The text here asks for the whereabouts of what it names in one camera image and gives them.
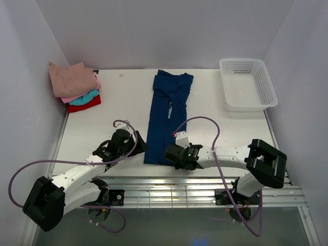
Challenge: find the blue printed t shirt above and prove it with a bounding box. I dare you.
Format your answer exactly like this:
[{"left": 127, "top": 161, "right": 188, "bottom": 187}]
[{"left": 144, "top": 70, "right": 194, "bottom": 166}]

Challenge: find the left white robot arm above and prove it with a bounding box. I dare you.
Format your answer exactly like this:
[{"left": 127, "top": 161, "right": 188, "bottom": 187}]
[{"left": 23, "top": 129, "right": 148, "bottom": 232}]

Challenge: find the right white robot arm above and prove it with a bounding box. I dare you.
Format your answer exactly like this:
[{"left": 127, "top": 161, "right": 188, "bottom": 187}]
[{"left": 164, "top": 139, "right": 287, "bottom": 203}]

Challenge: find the teal folded t shirt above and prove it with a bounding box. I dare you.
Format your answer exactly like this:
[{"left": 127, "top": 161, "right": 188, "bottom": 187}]
[{"left": 69, "top": 89, "right": 99, "bottom": 106}]

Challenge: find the red folded t shirt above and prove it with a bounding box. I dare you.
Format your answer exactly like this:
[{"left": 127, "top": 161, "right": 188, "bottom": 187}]
[{"left": 67, "top": 95, "right": 101, "bottom": 113}]

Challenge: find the pink folded t shirt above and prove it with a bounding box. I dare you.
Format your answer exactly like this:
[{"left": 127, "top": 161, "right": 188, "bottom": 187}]
[{"left": 61, "top": 79, "right": 101, "bottom": 104}]

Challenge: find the beige folded t shirt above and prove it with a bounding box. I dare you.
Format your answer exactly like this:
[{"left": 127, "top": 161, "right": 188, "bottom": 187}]
[{"left": 48, "top": 62, "right": 98, "bottom": 97}]

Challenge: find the white plastic basket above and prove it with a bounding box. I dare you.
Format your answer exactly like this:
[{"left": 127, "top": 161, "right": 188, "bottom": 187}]
[{"left": 219, "top": 58, "right": 278, "bottom": 112}]

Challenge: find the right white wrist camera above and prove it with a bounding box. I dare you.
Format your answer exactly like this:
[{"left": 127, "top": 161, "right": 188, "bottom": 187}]
[{"left": 174, "top": 131, "right": 190, "bottom": 148}]

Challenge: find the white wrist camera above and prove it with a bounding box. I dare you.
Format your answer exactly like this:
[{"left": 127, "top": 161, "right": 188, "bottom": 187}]
[
  {"left": 174, "top": 131, "right": 190, "bottom": 148},
  {"left": 113, "top": 120, "right": 133, "bottom": 134}
]

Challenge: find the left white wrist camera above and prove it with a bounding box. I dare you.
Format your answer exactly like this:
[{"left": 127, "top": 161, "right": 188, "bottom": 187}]
[{"left": 113, "top": 120, "right": 133, "bottom": 134}]

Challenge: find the aluminium rail frame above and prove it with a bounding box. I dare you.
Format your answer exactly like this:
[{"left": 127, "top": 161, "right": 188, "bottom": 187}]
[{"left": 101, "top": 177, "right": 308, "bottom": 209}]

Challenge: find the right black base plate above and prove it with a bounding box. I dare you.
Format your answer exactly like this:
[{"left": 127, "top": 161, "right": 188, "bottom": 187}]
[{"left": 214, "top": 177, "right": 260, "bottom": 207}]

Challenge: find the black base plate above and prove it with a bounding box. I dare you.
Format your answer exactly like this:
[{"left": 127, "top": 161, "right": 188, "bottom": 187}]
[
  {"left": 214, "top": 177, "right": 260, "bottom": 207},
  {"left": 104, "top": 190, "right": 125, "bottom": 207}
]

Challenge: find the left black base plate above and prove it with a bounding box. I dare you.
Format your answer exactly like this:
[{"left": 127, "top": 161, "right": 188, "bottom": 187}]
[{"left": 104, "top": 190, "right": 125, "bottom": 207}]

